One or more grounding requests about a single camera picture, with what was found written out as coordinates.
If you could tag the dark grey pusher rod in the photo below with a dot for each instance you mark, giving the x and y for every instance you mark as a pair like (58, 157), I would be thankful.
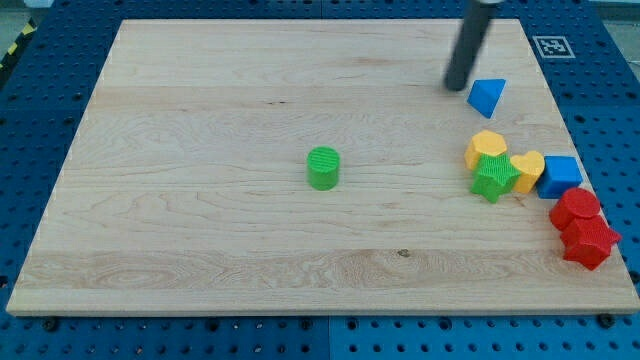
(474, 27)

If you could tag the blue triangle block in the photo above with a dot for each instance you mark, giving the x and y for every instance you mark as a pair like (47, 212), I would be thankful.
(485, 95)

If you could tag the white fiducial marker tag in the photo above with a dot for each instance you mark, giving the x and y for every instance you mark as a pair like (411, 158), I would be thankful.
(553, 47)

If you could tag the yellow hexagon block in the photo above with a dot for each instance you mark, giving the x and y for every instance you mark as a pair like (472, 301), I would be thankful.
(484, 142)

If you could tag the yellow heart block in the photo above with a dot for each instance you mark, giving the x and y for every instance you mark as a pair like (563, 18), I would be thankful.
(531, 165)

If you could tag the green star block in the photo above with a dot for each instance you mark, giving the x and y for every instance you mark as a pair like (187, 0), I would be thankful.
(494, 176)

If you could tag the blue cube block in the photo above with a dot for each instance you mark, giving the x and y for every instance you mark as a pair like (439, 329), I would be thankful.
(560, 174)

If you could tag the red cylinder block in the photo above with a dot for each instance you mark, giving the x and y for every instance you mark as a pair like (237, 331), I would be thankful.
(575, 203)

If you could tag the green cylinder block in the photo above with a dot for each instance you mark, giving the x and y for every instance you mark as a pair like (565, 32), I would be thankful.
(323, 164)

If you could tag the red star block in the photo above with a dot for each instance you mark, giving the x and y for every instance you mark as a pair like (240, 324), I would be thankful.
(589, 241)

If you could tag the black bolt right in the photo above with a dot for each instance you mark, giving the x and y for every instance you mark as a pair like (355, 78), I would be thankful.
(605, 320)

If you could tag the black bolt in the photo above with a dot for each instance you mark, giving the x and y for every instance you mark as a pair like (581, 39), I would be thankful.
(605, 320)
(50, 324)

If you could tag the wooden board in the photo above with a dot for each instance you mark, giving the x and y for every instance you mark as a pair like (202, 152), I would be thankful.
(185, 193)

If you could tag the black bolt left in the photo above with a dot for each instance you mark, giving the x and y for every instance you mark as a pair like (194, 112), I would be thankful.
(50, 324)

